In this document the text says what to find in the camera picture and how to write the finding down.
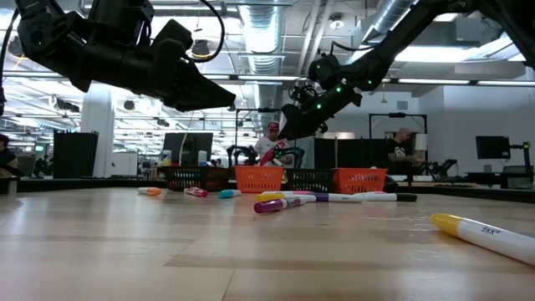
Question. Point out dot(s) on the blue cap white marker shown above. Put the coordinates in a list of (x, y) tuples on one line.
[(229, 194)]

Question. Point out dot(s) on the orange slim marker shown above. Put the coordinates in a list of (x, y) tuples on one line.
[(152, 192)]

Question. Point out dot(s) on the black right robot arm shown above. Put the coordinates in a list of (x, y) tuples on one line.
[(401, 33)]

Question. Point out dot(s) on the black plastic mesh basket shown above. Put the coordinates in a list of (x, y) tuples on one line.
[(309, 180), (184, 177)]

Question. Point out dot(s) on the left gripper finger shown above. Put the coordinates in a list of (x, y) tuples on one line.
[(196, 92)]

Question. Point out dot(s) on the black background robot arm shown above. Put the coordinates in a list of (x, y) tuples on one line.
[(439, 167), (240, 152)]

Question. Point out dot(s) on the yellow cap white marker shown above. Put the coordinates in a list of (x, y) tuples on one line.
[(480, 236), (269, 196)]

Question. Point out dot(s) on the black stand frame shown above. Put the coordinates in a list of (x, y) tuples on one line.
[(236, 134), (397, 114)]

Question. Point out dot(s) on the black partition panel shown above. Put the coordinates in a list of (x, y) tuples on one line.
[(75, 154), (355, 152)]

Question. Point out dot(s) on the person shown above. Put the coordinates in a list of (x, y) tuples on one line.
[(6, 156), (267, 146), (399, 154)]

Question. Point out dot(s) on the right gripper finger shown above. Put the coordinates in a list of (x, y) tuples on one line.
[(299, 123)]

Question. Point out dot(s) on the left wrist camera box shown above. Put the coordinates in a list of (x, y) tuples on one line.
[(121, 18)]

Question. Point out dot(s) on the black cap white marker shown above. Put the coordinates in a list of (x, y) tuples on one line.
[(405, 197)]

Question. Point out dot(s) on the purple cap white marker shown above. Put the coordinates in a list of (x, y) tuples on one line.
[(338, 197)]

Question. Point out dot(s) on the dark desk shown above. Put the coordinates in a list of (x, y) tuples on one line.
[(501, 177)]

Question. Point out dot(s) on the black monitor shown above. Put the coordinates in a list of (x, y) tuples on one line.
[(188, 146), (493, 147)]

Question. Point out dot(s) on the orange plastic mesh basket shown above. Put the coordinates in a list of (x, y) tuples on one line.
[(359, 180), (257, 180)]

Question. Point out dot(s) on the silver ventilation duct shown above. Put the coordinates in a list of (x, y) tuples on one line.
[(263, 33)]

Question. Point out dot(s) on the plum cap long marker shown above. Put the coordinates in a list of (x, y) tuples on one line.
[(271, 205)]

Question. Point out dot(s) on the red whiteboard marker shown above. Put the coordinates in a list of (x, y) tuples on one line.
[(196, 192)]

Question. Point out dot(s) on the white bottle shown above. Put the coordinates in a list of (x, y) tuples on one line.
[(202, 159), (166, 159)]

